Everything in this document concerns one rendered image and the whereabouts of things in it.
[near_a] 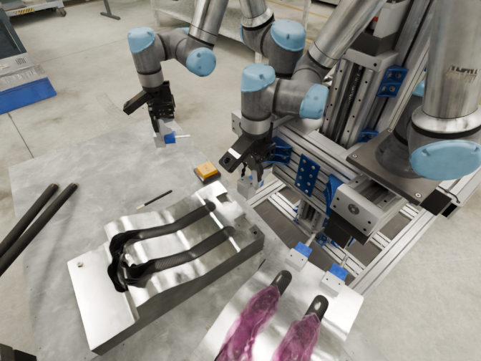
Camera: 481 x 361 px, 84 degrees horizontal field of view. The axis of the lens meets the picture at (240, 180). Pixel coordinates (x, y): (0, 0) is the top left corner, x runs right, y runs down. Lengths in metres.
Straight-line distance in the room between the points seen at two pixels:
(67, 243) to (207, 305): 0.50
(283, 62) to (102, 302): 0.89
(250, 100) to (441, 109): 0.36
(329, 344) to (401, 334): 1.11
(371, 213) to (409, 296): 1.18
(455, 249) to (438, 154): 1.65
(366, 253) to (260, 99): 1.24
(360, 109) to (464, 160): 0.41
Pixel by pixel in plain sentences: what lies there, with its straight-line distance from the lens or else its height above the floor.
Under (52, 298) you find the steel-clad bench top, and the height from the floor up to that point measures 0.80.
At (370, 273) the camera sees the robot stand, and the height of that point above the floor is 0.23.
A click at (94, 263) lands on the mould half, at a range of 0.88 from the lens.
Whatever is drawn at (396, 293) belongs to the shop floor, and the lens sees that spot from 1.89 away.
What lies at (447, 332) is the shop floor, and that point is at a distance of 1.94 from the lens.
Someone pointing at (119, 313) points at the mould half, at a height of 0.86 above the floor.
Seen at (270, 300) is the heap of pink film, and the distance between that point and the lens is 0.71.
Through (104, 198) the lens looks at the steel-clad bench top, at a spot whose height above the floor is 0.80.
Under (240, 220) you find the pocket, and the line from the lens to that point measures 0.85.
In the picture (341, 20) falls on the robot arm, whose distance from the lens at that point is 0.67.
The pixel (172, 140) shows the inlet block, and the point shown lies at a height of 0.93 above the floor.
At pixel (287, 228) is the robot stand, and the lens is 1.63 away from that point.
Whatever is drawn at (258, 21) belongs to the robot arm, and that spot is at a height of 1.27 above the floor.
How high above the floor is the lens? 1.57
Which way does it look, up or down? 48 degrees down
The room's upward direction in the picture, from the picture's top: straight up
